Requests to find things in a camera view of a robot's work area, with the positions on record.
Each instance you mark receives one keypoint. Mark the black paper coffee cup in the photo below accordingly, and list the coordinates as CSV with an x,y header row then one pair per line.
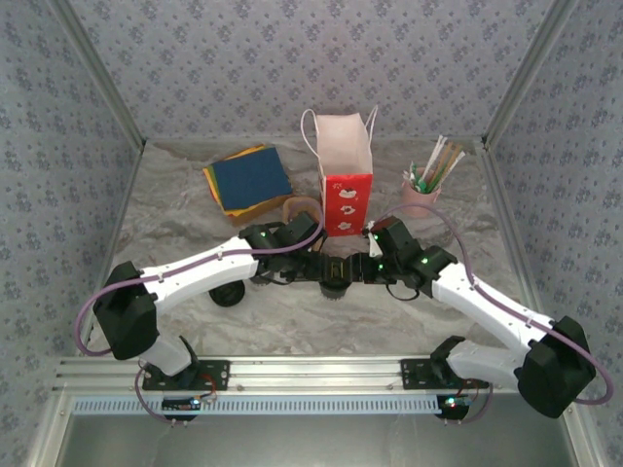
x,y
335,294
263,283

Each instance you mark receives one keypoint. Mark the red festive paper bag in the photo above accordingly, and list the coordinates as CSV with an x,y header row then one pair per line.
x,y
348,204

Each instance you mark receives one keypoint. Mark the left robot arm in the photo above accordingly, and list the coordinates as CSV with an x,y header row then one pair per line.
x,y
194,272

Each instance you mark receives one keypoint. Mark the pink holder cup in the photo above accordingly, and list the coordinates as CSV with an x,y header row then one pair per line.
x,y
421,206

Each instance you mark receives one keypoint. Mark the red paper napkin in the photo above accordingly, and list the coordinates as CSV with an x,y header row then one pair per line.
x,y
243,211

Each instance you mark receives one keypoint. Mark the green drink stopper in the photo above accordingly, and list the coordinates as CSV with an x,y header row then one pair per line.
x,y
422,187

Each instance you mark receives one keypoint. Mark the white drink stopper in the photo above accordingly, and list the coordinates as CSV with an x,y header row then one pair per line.
x,y
411,175

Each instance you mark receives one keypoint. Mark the green wrapped straw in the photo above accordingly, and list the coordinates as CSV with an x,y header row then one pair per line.
x,y
440,170

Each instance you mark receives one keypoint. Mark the black plastic cup lid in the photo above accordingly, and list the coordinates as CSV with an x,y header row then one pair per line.
x,y
226,294

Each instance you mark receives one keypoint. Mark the yellow paper napkin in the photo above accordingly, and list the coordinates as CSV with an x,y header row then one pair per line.
x,y
243,152

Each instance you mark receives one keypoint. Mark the white wrapped straw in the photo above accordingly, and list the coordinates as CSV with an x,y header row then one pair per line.
x,y
440,156
435,153

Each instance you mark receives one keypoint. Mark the small circuit board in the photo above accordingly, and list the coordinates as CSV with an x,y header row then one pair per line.
x,y
180,405
452,404

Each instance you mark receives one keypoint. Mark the grey sheet metal panel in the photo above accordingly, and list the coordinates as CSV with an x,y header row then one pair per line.
x,y
311,442

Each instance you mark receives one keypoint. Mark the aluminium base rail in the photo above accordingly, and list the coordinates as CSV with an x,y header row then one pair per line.
x,y
311,374

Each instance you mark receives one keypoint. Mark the aluminium table side rail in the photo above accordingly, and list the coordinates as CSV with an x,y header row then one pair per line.
x,y
129,190
499,194

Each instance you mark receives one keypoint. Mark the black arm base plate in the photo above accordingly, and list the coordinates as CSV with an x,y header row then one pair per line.
x,y
414,374
216,374

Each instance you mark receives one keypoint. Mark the aluminium frame post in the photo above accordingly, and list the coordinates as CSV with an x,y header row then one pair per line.
x,y
101,73
528,73

